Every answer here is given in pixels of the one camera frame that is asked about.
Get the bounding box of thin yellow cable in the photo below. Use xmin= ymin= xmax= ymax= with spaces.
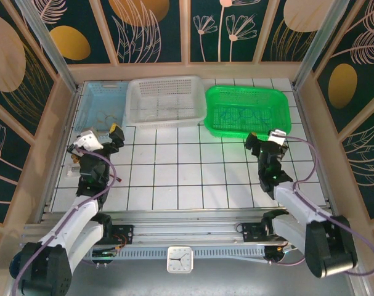
xmin=96 ymin=110 xmax=118 ymax=128

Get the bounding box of thin blue cable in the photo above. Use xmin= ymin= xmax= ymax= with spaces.
xmin=219 ymin=107 xmax=272 ymax=126

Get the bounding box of green plastic basket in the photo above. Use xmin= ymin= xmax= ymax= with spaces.
xmin=204 ymin=85 xmax=291 ymax=139

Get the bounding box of light blue plastic basket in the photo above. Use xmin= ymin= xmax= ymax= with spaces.
xmin=74 ymin=80 xmax=129 ymax=136

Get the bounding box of white plastic basket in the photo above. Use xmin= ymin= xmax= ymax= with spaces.
xmin=124 ymin=75 xmax=207 ymax=130

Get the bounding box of white square clock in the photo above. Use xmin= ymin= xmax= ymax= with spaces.
xmin=166 ymin=245 xmax=194 ymax=274

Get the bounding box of dark blue mug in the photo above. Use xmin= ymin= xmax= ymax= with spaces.
xmin=9 ymin=252 xmax=25 ymax=279

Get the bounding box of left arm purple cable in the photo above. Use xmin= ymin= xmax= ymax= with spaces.
xmin=12 ymin=146 xmax=117 ymax=296

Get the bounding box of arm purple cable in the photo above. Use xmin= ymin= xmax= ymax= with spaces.
xmin=12 ymin=146 xmax=117 ymax=296
xmin=268 ymin=133 xmax=374 ymax=277

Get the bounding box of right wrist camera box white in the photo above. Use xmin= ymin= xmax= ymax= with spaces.
xmin=268 ymin=129 xmax=288 ymax=146

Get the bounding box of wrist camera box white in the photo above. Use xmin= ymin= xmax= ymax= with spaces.
xmin=74 ymin=129 xmax=102 ymax=152
xmin=268 ymin=129 xmax=288 ymax=146

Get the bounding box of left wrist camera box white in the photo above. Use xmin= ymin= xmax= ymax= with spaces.
xmin=74 ymin=129 xmax=102 ymax=152

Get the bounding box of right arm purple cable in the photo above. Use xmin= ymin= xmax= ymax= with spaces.
xmin=268 ymin=133 xmax=374 ymax=277

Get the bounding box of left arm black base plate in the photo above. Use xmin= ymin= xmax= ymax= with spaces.
xmin=103 ymin=224 xmax=135 ymax=246

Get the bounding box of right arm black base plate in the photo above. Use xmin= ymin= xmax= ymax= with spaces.
xmin=241 ymin=221 xmax=278 ymax=244

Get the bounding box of grey slotted cable duct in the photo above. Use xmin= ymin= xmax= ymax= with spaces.
xmin=81 ymin=248 xmax=267 ymax=260

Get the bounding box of aluminium mounting rail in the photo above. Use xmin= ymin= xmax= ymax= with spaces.
xmin=20 ymin=211 xmax=357 ymax=247

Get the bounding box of aluminium frame post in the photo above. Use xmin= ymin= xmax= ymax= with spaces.
xmin=290 ymin=0 xmax=351 ymax=91
xmin=14 ymin=0 xmax=80 ymax=94

